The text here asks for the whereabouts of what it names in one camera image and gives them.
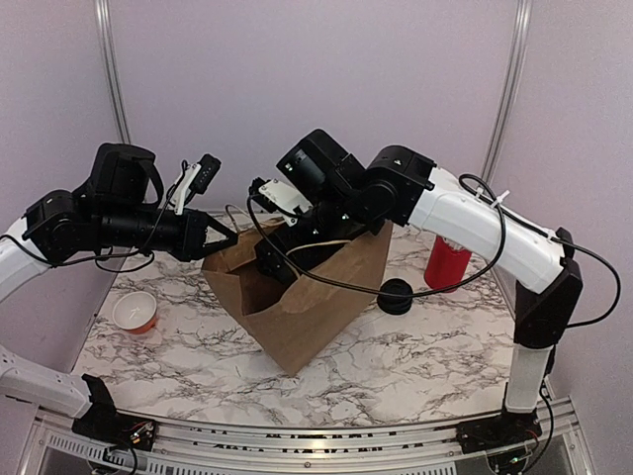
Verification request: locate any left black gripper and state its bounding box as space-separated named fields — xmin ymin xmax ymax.
xmin=96 ymin=201 xmax=237 ymax=261

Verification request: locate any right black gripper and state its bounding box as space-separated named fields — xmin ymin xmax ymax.
xmin=255 ymin=185 xmax=367 ymax=282

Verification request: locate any brown paper bag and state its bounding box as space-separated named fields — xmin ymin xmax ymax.
xmin=202 ymin=223 xmax=393 ymax=376

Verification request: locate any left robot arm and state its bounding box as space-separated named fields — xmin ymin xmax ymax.
xmin=1 ymin=143 xmax=237 ymax=298

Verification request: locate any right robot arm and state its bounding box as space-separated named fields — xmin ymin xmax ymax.
xmin=248 ymin=140 xmax=584 ymax=443

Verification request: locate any stack of black lids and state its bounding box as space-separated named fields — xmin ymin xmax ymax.
xmin=376 ymin=278 xmax=413 ymax=316

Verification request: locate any orange white bowl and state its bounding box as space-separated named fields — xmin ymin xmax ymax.
xmin=112 ymin=291 xmax=157 ymax=334

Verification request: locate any red cylindrical holder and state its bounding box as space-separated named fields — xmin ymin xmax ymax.
xmin=424 ymin=236 xmax=472 ymax=290

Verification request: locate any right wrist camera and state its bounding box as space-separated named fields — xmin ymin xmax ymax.
xmin=249 ymin=129 xmax=371 ymax=235

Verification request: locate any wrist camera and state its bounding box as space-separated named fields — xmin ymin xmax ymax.
xmin=249 ymin=129 xmax=371 ymax=235
xmin=168 ymin=154 xmax=222 ymax=216

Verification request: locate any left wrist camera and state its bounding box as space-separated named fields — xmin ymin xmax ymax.
xmin=168 ymin=154 xmax=222 ymax=216

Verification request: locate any aluminium front rail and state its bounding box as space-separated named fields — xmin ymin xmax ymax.
xmin=17 ymin=398 xmax=596 ymax=474

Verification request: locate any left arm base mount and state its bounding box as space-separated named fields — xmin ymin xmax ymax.
xmin=71 ymin=374 xmax=157 ymax=451

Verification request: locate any left aluminium frame post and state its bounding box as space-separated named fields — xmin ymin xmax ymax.
xmin=94 ymin=0 xmax=132 ymax=144

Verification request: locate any aluminium frame post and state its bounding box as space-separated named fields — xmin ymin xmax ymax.
xmin=94 ymin=0 xmax=132 ymax=144
xmin=482 ymin=0 xmax=533 ymax=184

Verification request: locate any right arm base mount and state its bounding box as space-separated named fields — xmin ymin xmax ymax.
xmin=456 ymin=411 xmax=542 ymax=454

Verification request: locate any right aluminium frame post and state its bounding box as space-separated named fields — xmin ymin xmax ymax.
xmin=482 ymin=0 xmax=533 ymax=184

